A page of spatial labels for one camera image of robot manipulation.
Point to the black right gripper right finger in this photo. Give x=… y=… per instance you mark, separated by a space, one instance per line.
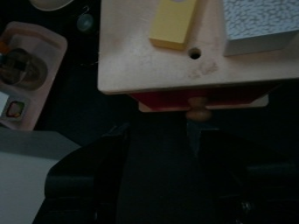
x=230 y=163

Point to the small teal round pendant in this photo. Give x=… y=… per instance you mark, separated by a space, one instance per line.
x=84 y=22

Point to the dark round toy pot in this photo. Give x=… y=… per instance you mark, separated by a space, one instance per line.
x=21 y=70

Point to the beige round plate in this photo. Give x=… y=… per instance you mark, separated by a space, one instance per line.
x=50 y=3

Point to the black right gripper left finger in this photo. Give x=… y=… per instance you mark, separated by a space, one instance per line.
x=99 y=172

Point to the red drawer with wooden knob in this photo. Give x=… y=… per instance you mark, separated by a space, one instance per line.
x=198 y=102

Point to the grey speckled block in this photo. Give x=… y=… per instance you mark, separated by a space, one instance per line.
x=258 y=24

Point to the pink toy tray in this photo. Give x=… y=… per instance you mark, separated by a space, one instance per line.
x=31 y=75

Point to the yellow wooden block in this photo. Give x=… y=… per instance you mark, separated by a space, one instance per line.
x=174 y=23

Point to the red yellow toy button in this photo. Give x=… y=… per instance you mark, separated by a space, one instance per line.
x=15 y=109

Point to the grey white box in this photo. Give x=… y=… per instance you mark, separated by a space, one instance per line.
x=27 y=175

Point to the light wooden board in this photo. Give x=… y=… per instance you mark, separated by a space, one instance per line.
x=155 y=61

